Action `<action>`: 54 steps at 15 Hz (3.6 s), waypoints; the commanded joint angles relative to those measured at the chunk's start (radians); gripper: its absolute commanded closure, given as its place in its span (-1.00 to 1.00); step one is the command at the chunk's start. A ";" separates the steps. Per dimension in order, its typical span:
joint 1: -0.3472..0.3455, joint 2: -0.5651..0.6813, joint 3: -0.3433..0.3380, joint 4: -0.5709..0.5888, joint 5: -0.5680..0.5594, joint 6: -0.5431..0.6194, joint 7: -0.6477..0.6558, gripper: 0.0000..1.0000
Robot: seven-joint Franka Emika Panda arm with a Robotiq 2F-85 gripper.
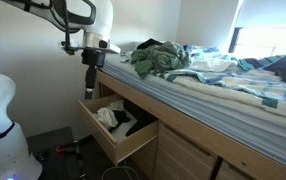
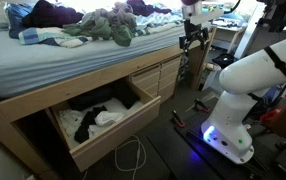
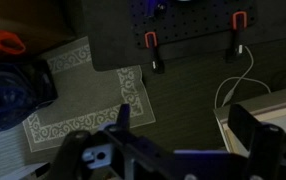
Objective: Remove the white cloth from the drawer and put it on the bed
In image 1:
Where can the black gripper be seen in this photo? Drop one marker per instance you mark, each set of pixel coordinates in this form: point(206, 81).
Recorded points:
point(93, 58)

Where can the white cloth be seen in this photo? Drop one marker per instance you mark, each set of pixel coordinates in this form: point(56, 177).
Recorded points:
point(105, 116)

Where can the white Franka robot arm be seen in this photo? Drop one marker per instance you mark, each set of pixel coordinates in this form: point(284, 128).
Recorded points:
point(99, 16)

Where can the pale patterned cloth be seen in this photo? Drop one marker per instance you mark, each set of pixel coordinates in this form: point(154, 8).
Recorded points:
point(117, 105)

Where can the pale crumpled bed cloth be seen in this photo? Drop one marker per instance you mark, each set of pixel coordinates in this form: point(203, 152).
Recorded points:
point(128, 55)

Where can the open wooden drawer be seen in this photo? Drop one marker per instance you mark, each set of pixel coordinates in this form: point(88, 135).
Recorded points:
point(133, 143)

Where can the closed wooden drawer stack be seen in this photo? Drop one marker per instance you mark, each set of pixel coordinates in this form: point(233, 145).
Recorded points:
point(183, 156)
point(231, 173)

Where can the green garment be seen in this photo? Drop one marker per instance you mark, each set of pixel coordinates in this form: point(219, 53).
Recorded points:
point(143, 65)

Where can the large black garment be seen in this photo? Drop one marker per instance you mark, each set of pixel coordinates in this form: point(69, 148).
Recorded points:
point(141, 118)

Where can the black crumpled garment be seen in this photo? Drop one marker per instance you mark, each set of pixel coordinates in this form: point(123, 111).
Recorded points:
point(149, 42)

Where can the grey-green crumpled garment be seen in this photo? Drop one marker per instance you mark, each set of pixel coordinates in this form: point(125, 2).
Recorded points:
point(173, 55)

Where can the blue and white garment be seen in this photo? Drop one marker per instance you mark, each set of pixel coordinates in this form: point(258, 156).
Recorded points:
point(213, 63)

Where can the mattress with blue-grey sheet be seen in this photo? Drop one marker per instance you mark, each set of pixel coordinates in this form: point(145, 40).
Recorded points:
point(216, 110)

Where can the blue teal striped blanket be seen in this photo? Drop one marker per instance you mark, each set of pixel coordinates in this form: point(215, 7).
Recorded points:
point(249, 83)

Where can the window with white blind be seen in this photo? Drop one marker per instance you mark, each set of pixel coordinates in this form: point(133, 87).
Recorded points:
point(269, 40)

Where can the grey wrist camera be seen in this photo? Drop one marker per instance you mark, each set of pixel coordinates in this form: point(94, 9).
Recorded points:
point(111, 49)

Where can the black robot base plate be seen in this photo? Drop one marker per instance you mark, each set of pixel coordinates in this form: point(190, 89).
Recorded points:
point(49, 140)

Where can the wooden bed frame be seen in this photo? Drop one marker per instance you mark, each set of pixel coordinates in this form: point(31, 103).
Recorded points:
point(189, 130)

